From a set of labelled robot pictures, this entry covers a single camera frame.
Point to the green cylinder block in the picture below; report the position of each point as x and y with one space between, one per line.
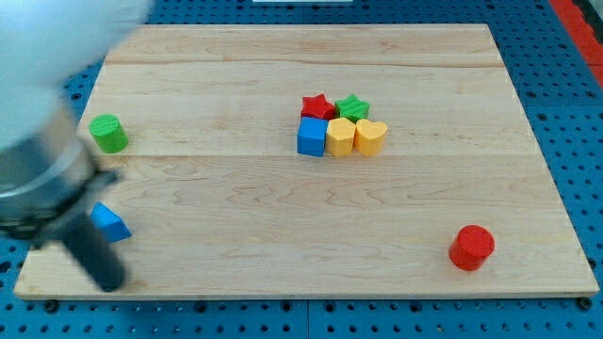
108 133

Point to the blue cube block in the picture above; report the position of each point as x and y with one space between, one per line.
311 136

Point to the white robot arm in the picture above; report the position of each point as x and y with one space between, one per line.
44 164

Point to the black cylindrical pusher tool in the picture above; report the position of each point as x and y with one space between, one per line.
73 227

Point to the yellow heart block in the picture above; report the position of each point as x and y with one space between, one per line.
369 136

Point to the yellow pentagon block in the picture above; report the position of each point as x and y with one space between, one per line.
340 136

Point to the red star block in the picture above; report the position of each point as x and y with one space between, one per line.
317 107

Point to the red cylinder block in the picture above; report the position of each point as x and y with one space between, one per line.
472 246

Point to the green star block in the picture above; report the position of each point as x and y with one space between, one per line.
352 108

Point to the blue triangle block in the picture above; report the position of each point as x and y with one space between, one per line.
109 223

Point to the wooden board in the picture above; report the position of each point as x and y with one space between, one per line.
222 206

